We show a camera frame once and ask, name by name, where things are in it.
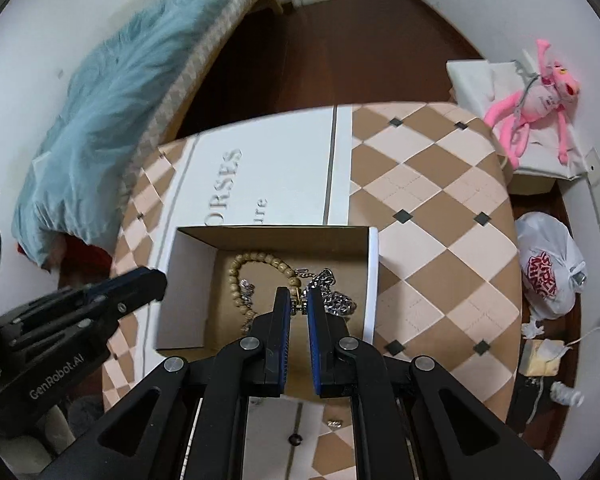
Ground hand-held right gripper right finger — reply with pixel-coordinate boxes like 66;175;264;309
306;288;563;480

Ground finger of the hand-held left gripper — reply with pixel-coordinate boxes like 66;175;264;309
0;267;162;333
10;280;168;351

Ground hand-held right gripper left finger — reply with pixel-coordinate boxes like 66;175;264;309
97;287;292;480

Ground white cardboard box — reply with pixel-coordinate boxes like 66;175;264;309
152;225;381;396

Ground wooden bead bracelet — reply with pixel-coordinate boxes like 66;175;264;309
226;252;306;333

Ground red cloth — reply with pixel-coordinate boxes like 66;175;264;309
17;237;113;277

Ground checkered table cover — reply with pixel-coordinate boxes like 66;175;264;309
102;102;523;480

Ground large white book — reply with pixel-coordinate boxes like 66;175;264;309
147;104;353;273

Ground blue fluffy blanket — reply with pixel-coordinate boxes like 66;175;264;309
11;0;268;261

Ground black bag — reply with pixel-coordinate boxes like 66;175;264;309
507;375;543;436

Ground yellow packet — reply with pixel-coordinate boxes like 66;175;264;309
520;339;566;376

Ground white plastic bag red print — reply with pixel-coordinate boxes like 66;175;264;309
515;211;588;320

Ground pink plush toy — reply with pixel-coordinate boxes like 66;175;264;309
482;37;581;171

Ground silver chain necklace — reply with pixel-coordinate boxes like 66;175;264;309
295;267;358;317

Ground small silver charm bracelet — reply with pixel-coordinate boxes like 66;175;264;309
240;279;259;311

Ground white cable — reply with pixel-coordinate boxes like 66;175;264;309
565;310;600;348

